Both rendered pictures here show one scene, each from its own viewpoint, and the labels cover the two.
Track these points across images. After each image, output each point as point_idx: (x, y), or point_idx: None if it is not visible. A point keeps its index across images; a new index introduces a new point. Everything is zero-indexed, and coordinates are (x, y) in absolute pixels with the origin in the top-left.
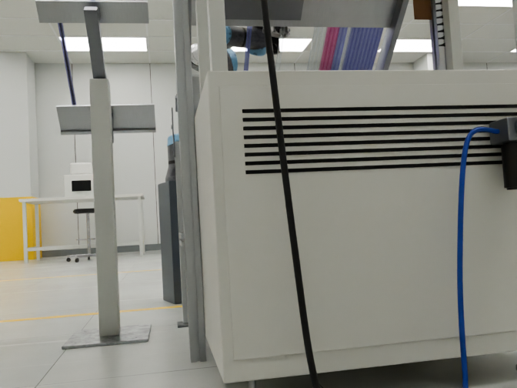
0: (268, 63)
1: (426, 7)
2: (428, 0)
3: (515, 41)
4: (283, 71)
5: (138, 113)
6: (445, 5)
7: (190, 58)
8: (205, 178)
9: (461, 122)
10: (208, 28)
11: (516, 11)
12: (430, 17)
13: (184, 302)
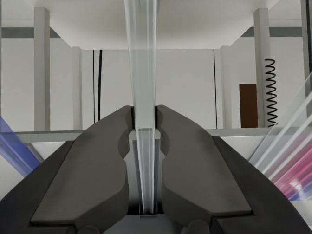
0: (99, 53)
1: (252, 95)
2: (255, 102)
3: (222, 61)
4: (105, 49)
5: None
6: (258, 94)
7: (1, 47)
8: None
9: None
10: (72, 68)
11: (222, 75)
12: (254, 86)
13: None
